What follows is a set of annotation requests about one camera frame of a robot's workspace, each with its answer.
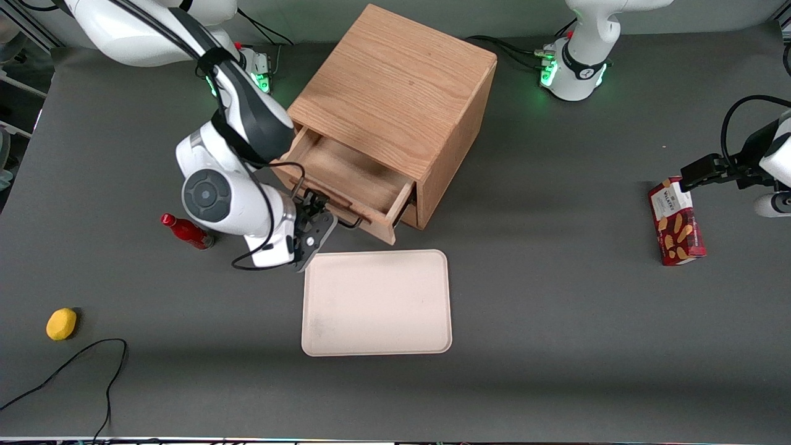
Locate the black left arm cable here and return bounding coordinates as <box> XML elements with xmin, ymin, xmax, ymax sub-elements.
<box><xmin>720</xmin><ymin>95</ymin><xmax>791</xmax><ymax>174</ymax></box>

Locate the oak wooden drawer cabinet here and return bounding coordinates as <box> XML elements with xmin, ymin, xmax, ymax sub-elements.
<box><xmin>287</xmin><ymin>4</ymin><xmax>498</xmax><ymax>231</ymax></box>

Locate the black base cable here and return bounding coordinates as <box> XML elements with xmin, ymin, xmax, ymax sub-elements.
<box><xmin>465</xmin><ymin>35</ymin><xmax>557</xmax><ymax>70</ymax></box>
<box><xmin>237</xmin><ymin>7</ymin><xmax>294</xmax><ymax>46</ymax></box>

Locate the yellow lemon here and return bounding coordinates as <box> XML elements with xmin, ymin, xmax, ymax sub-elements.
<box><xmin>46</xmin><ymin>308</ymin><xmax>78</xmax><ymax>341</ymax></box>

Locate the cream plastic tray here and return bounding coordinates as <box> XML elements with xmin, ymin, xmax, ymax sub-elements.
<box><xmin>301</xmin><ymin>249</ymin><xmax>453</xmax><ymax>357</ymax></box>

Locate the red tartan shortbread box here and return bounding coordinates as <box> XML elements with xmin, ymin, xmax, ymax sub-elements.
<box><xmin>648</xmin><ymin>176</ymin><xmax>707</xmax><ymax>266</ymax></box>

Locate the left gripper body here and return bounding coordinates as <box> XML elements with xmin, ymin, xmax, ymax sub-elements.
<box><xmin>735</xmin><ymin>111</ymin><xmax>791</xmax><ymax>189</ymax></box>

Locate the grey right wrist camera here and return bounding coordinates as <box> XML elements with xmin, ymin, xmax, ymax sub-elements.
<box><xmin>295</xmin><ymin>213</ymin><xmax>338</xmax><ymax>273</ymax></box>

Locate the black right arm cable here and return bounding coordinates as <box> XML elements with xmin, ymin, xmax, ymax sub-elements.
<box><xmin>232</xmin><ymin>161</ymin><xmax>308</xmax><ymax>272</ymax></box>

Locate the red bottle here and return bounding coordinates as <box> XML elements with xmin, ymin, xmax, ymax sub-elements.
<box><xmin>161</xmin><ymin>213</ymin><xmax>215</xmax><ymax>251</ymax></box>

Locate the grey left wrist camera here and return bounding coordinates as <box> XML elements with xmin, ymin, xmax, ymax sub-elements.
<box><xmin>754</xmin><ymin>192</ymin><xmax>791</xmax><ymax>218</ymax></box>

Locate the wooden drawer with wire handle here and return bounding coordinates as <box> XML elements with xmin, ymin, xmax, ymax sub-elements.
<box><xmin>270</xmin><ymin>125</ymin><xmax>416</xmax><ymax>245</ymax></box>

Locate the thin black table cable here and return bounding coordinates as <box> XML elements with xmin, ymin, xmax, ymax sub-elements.
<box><xmin>0</xmin><ymin>338</ymin><xmax>129</xmax><ymax>441</ymax></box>

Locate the white metal frame bar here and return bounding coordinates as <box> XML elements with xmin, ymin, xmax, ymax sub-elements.
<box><xmin>0</xmin><ymin>67</ymin><xmax>48</xmax><ymax>100</ymax></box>

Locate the black left base cable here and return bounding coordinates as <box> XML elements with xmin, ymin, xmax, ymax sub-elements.
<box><xmin>465</xmin><ymin>35</ymin><xmax>557</xmax><ymax>70</ymax></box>

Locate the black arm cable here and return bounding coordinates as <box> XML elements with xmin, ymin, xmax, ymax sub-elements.
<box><xmin>232</xmin><ymin>161</ymin><xmax>308</xmax><ymax>272</ymax></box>
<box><xmin>720</xmin><ymin>95</ymin><xmax>791</xmax><ymax>174</ymax></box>

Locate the black right base cable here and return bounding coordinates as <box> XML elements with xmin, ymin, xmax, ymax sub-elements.
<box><xmin>237</xmin><ymin>7</ymin><xmax>294</xmax><ymax>46</ymax></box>

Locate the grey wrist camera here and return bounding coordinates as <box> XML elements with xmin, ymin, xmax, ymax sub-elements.
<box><xmin>295</xmin><ymin>213</ymin><xmax>338</xmax><ymax>273</ymax></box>
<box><xmin>754</xmin><ymin>192</ymin><xmax>791</xmax><ymax>218</ymax></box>

